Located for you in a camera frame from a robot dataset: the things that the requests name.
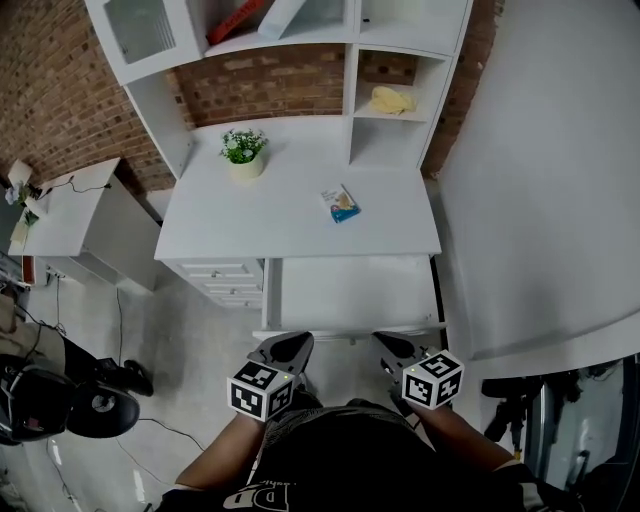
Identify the person's right forearm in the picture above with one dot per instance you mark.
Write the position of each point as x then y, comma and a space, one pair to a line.
465, 437

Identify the cream paper booklet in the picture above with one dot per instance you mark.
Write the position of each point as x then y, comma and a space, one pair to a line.
19, 233

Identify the small white side table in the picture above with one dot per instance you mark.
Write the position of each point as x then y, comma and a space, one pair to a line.
75, 220

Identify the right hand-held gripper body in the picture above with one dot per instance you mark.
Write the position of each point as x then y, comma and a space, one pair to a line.
432, 382

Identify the pale flowers in vase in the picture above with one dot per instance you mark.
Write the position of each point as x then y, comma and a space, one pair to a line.
15, 194

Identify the red box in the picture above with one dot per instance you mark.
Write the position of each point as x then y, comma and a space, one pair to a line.
28, 270

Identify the white glass cabinet door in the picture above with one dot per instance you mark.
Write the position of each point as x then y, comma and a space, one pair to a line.
145, 35

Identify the white table lamp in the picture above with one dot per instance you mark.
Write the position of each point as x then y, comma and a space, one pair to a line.
20, 171

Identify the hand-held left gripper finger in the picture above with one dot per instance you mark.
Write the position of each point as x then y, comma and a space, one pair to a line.
302, 350
277, 347

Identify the yellow cloth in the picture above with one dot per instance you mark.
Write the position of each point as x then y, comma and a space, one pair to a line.
392, 100

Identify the green plant in cream pot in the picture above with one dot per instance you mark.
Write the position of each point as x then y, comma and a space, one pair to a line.
244, 152

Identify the red book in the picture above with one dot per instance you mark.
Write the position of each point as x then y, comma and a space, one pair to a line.
235, 20

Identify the black bulky equipment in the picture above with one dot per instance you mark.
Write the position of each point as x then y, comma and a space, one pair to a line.
35, 400

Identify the dark framed glass door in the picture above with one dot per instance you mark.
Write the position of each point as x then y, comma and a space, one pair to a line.
590, 435

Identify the small white desk drawer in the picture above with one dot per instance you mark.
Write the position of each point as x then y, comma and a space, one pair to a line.
220, 269
240, 301
232, 286

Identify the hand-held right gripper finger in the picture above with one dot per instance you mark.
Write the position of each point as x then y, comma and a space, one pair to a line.
405, 347
387, 355

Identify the small blue white packet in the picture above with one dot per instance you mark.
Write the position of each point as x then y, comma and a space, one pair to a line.
341, 204

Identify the person's black shirt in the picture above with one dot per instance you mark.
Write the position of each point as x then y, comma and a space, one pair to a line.
360, 460

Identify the white desk with hutch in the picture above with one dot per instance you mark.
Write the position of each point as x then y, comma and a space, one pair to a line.
300, 225

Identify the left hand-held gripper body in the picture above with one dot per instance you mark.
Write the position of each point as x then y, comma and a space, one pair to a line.
260, 392

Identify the black office chair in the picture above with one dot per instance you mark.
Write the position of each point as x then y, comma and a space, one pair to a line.
102, 410

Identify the person's left forearm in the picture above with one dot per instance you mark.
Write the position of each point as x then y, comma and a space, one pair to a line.
220, 457

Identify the wide white drawer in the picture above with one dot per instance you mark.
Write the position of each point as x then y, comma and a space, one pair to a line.
350, 295

